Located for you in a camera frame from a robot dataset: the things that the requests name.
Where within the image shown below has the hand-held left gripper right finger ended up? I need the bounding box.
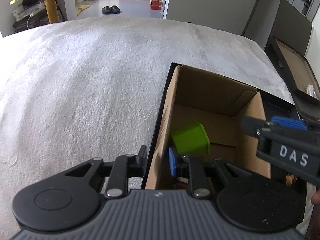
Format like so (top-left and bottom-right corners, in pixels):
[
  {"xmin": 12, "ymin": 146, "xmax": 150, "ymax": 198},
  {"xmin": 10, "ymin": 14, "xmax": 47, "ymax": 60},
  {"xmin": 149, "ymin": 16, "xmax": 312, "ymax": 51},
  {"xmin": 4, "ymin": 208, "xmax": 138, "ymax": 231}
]
[{"xmin": 168, "ymin": 147, "xmax": 252, "ymax": 199}]

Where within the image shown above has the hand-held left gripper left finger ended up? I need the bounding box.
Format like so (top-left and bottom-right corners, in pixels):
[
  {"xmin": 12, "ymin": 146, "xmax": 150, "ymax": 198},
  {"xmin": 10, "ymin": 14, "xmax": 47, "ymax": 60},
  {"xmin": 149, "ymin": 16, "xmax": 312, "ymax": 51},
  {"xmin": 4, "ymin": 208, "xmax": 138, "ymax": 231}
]
[{"xmin": 64, "ymin": 145, "xmax": 148, "ymax": 199}]

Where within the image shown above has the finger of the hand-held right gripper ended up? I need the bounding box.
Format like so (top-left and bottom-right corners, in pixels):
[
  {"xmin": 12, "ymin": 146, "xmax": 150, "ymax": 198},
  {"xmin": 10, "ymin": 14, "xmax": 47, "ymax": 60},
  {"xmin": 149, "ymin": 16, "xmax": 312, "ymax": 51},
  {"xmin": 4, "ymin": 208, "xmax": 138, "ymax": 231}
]
[
  {"xmin": 241, "ymin": 116, "xmax": 273, "ymax": 137},
  {"xmin": 271, "ymin": 116, "xmax": 309, "ymax": 130}
]

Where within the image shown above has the black tray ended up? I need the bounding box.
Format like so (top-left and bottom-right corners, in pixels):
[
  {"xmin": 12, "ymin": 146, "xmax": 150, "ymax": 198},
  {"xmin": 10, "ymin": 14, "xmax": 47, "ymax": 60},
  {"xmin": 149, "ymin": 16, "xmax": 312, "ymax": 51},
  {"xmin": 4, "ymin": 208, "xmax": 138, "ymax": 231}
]
[{"xmin": 140, "ymin": 62, "xmax": 308, "ymax": 230}]

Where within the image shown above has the box-headed figurine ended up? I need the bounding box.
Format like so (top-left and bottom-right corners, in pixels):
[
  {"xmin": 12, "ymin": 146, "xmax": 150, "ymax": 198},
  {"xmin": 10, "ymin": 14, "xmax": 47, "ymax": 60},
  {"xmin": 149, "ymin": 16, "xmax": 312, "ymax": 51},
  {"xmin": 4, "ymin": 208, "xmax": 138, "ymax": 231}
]
[{"xmin": 172, "ymin": 177, "xmax": 188, "ymax": 188}]

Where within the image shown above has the brown-haired figurine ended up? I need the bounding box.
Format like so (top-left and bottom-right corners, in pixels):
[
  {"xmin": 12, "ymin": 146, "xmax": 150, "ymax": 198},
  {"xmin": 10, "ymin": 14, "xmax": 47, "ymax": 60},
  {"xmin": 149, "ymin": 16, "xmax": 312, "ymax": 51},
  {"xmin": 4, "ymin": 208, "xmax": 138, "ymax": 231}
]
[{"xmin": 285, "ymin": 174, "xmax": 298, "ymax": 187}]

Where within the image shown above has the green plastic cup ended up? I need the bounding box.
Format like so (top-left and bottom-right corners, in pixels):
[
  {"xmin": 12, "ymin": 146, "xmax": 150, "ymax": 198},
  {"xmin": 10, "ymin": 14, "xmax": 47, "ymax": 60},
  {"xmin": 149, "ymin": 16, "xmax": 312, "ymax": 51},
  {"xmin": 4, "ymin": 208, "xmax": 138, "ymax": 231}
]
[{"xmin": 170, "ymin": 122, "xmax": 211, "ymax": 156}]

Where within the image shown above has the flat black box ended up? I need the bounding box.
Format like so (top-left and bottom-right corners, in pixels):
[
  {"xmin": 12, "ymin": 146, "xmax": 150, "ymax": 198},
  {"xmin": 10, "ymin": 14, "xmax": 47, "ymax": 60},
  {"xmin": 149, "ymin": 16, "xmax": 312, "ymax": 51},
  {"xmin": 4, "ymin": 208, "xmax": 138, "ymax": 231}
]
[{"xmin": 265, "ymin": 35, "xmax": 320, "ymax": 98}]

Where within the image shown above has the dark chair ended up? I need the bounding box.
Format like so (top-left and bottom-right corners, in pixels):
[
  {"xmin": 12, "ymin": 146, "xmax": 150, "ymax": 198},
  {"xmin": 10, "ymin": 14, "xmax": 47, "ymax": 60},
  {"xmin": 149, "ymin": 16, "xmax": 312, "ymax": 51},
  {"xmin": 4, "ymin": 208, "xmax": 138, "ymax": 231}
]
[{"xmin": 241, "ymin": 0, "xmax": 320, "ymax": 127}]

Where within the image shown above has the black door lock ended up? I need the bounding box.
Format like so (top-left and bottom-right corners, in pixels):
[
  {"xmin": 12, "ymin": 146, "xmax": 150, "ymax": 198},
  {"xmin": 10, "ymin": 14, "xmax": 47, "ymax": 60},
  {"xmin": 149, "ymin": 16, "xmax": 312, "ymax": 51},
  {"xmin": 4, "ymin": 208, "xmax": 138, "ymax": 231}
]
[{"xmin": 297, "ymin": 0, "xmax": 314, "ymax": 16}]

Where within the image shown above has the orange cardboard box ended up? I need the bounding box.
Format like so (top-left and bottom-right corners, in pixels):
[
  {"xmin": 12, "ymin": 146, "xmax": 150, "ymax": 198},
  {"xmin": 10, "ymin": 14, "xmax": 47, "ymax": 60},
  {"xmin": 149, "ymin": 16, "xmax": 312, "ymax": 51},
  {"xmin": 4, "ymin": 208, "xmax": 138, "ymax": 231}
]
[{"xmin": 149, "ymin": 0, "xmax": 163, "ymax": 11}]

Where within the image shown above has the yellow slipper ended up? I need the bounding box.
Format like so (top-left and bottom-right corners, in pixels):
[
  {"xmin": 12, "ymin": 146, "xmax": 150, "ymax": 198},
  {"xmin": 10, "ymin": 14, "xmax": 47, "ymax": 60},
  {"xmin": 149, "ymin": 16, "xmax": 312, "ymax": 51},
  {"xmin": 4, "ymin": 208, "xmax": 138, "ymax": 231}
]
[{"xmin": 75, "ymin": 3, "xmax": 91, "ymax": 16}]

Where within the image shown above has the round gold-edged table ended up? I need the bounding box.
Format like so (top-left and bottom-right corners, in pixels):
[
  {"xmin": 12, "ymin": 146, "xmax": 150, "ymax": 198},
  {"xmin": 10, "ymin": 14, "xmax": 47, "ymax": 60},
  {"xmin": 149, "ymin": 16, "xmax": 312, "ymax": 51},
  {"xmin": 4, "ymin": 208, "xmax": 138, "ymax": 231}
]
[{"xmin": 9, "ymin": 0, "xmax": 63, "ymax": 24}]

